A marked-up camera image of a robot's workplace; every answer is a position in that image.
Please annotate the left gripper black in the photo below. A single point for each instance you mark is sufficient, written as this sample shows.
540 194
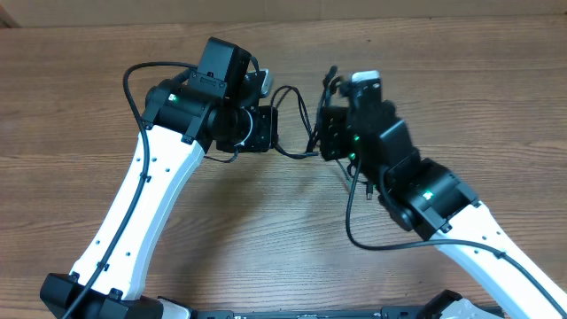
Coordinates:
264 136

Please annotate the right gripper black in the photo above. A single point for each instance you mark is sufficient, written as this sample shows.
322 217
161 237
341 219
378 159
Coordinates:
332 123

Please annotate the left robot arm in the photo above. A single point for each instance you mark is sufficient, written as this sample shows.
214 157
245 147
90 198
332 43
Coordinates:
214 103

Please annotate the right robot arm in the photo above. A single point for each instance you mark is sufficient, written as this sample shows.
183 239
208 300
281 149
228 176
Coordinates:
444 211

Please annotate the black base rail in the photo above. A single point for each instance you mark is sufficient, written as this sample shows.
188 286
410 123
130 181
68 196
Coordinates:
447 304

